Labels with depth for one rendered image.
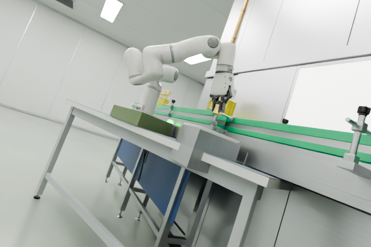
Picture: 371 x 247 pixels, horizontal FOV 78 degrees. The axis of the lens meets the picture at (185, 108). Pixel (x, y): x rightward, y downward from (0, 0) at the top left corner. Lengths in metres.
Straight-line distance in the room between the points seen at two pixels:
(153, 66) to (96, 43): 6.17
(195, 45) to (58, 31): 6.33
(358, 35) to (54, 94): 6.54
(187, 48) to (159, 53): 0.12
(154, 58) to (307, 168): 0.71
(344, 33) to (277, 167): 0.72
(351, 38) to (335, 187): 0.71
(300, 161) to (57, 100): 6.49
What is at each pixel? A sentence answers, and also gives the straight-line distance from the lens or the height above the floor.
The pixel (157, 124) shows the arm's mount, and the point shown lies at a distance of 1.27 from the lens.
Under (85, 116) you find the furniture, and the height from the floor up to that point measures 0.68.
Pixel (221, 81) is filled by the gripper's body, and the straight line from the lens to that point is 0.99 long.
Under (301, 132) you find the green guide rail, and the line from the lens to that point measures 0.95.
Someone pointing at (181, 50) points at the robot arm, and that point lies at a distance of 0.98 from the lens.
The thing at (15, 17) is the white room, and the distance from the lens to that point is 7.28.
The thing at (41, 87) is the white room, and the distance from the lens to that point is 6.96.
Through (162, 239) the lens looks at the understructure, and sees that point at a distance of 1.38.
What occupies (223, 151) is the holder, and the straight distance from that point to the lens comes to 0.97.
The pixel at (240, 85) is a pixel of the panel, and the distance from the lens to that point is 1.57.
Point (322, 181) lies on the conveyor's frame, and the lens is 0.85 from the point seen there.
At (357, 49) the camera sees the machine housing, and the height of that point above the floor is 1.36.
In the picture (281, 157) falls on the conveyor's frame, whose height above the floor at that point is 0.83.
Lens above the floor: 0.78
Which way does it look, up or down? 7 degrees up
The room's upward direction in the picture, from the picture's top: 20 degrees clockwise
